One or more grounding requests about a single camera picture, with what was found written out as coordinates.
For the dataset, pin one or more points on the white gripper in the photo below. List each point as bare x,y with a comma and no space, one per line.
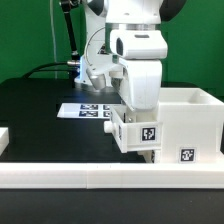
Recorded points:
140,88

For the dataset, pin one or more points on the fiducial marker sheet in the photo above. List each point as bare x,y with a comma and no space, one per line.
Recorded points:
84,111

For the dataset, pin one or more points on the white front barrier rail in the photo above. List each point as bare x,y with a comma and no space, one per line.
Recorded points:
111,175

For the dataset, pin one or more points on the white block at left edge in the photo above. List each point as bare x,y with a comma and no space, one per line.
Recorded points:
4,139

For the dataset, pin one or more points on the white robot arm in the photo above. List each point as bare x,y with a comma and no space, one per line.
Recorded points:
125,47

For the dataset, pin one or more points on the white drawer cabinet frame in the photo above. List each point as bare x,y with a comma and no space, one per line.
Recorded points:
188,127

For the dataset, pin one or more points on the white drawer box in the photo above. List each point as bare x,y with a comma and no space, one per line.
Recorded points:
133,132

